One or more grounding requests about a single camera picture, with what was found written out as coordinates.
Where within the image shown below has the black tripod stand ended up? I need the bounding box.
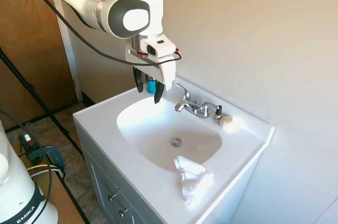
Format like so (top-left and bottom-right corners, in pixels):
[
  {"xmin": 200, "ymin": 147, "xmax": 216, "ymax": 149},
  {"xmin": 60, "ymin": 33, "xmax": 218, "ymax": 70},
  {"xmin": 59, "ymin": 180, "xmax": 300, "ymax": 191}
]
[{"xmin": 0, "ymin": 46, "xmax": 86, "ymax": 157}]

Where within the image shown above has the green clamp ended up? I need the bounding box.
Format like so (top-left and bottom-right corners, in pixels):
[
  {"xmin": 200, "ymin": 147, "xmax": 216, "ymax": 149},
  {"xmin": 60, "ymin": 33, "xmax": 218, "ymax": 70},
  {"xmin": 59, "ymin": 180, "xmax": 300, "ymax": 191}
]
[{"xmin": 17, "ymin": 143, "xmax": 66, "ymax": 175}]

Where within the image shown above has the white door frame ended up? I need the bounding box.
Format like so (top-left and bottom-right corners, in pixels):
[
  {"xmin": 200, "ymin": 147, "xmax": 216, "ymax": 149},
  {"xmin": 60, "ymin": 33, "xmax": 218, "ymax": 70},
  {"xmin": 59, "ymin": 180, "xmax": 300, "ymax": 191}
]
[{"xmin": 49, "ymin": 0, "xmax": 84, "ymax": 102}]

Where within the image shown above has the grey vanity cabinet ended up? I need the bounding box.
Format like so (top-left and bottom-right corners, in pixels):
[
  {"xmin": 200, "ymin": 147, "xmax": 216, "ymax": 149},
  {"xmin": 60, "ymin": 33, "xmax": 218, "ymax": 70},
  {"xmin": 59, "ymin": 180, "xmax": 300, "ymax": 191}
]
[{"xmin": 74, "ymin": 120, "xmax": 259, "ymax": 224}]

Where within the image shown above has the brown wooden door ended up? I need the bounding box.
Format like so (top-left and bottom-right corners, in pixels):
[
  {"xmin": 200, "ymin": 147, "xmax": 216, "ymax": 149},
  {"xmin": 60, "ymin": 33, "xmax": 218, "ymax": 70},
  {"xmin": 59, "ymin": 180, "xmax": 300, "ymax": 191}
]
[{"xmin": 0, "ymin": 0, "xmax": 78, "ymax": 130}]

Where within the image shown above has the cream shell-shaped soap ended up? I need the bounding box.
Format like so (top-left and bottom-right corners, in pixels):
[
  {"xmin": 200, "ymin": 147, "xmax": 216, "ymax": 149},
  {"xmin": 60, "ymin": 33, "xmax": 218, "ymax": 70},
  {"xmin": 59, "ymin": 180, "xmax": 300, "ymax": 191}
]
[{"xmin": 219, "ymin": 115, "xmax": 234, "ymax": 128}]

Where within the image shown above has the black camera cable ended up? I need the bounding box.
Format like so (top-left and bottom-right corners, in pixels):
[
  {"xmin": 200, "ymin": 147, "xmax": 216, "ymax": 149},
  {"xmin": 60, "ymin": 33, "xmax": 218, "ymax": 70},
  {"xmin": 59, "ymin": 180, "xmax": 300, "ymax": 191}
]
[{"xmin": 13, "ymin": 0, "xmax": 183, "ymax": 66}]

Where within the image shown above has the chrome two-handle faucet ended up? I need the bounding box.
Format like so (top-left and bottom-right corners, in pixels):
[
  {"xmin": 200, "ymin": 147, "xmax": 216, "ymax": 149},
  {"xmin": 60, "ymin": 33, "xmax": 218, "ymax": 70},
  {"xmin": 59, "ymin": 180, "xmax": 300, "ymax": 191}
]
[{"xmin": 174, "ymin": 82, "xmax": 220, "ymax": 119}]

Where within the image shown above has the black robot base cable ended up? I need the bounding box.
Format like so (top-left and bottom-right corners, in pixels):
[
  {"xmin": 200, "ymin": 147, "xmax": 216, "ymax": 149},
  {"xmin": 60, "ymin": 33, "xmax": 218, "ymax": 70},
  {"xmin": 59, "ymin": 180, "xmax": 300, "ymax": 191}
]
[{"xmin": 0, "ymin": 108, "xmax": 66, "ymax": 210}]

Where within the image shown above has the white vanity sink top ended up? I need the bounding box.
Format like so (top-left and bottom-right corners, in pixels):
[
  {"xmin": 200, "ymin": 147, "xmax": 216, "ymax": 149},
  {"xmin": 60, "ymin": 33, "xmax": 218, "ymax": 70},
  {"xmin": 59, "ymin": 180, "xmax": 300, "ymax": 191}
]
[{"xmin": 72, "ymin": 75, "xmax": 276, "ymax": 224}]

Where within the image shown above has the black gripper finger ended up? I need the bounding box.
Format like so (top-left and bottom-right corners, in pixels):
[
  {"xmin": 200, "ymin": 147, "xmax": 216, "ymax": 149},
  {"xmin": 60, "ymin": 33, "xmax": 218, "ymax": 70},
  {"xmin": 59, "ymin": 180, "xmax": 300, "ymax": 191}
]
[
  {"xmin": 153, "ymin": 80, "xmax": 166, "ymax": 105},
  {"xmin": 132, "ymin": 66, "xmax": 145, "ymax": 94}
]

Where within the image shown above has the blue bottle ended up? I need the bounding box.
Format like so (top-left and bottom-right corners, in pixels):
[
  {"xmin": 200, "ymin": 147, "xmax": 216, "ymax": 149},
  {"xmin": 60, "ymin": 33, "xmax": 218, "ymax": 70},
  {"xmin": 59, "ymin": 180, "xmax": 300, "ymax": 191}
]
[{"xmin": 145, "ymin": 74, "xmax": 157, "ymax": 94}]

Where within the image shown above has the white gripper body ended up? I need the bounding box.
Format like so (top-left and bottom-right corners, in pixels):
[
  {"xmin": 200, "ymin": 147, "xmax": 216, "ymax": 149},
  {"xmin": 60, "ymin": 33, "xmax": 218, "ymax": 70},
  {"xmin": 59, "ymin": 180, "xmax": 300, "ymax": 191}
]
[{"xmin": 125, "ymin": 41, "xmax": 177, "ymax": 92}]

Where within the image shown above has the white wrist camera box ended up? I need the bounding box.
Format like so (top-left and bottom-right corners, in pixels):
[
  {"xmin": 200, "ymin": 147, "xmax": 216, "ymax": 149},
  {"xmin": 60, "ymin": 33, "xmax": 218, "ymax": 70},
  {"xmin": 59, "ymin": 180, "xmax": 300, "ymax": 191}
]
[{"xmin": 139, "ymin": 34, "xmax": 177, "ymax": 58}]

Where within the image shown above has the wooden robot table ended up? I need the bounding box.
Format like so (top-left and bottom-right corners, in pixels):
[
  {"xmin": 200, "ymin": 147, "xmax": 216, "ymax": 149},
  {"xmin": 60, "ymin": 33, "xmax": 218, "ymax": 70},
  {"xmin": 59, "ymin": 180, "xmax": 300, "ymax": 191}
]
[{"xmin": 17, "ymin": 152, "xmax": 91, "ymax": 224}]

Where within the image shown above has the chrome sink drain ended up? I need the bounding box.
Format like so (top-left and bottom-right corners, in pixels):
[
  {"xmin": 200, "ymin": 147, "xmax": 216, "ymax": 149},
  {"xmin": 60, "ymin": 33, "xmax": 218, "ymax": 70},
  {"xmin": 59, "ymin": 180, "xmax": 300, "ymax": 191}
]
[{"xmin": 170, "ymin": 137, "xmax": 184, "ymax": 148}]

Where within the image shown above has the white crumpled tissue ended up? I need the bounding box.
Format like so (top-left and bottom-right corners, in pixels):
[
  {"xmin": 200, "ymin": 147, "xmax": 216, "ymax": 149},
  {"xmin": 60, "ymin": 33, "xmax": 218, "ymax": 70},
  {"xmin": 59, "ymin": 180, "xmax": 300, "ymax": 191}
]
[{"xmin": 173, "ymin": 155, "xmax": 215, "ymax": 207}]

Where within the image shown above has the yellow cable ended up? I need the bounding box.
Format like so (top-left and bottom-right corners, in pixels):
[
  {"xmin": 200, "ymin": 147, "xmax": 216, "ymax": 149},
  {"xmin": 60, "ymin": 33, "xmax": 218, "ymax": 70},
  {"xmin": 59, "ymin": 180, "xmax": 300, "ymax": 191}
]
[{"xmin": 27, "ymin": 164, "xmax": 66, "ymax": 180}]

